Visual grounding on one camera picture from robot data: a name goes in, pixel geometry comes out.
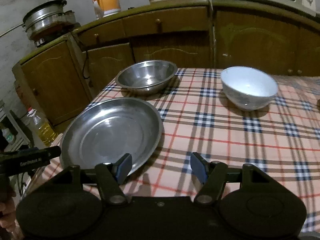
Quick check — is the person's left hand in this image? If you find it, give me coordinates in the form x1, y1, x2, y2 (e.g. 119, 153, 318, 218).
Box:
1, 177, 24, 239

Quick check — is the steel mixing bowl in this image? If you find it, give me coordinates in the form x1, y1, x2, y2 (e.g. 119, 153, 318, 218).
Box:
115, 60, 177, 96

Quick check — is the stacked steel steamer pot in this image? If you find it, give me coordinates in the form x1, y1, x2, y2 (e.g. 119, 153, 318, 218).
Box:
23, 0, 77, 41

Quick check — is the large steel plate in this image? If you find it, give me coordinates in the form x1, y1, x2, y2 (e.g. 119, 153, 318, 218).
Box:
60, 98, 163, 173

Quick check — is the cooking oil bottle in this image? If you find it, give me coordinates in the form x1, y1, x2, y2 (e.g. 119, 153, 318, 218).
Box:
27, 107, 58, 147

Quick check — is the brown wooden sideboard cabinet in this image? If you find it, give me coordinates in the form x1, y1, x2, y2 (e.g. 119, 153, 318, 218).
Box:
12, 0, 319, 128

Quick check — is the plaid tablecloth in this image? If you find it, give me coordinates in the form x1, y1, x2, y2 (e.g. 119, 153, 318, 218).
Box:
41, 67, 320, 234

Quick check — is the blue-white ceramic bowl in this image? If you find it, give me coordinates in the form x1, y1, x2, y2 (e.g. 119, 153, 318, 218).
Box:
220, 66, 278, 111

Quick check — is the orange electric kettle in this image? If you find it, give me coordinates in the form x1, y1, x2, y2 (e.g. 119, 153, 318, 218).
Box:
92, 0, 121, 19

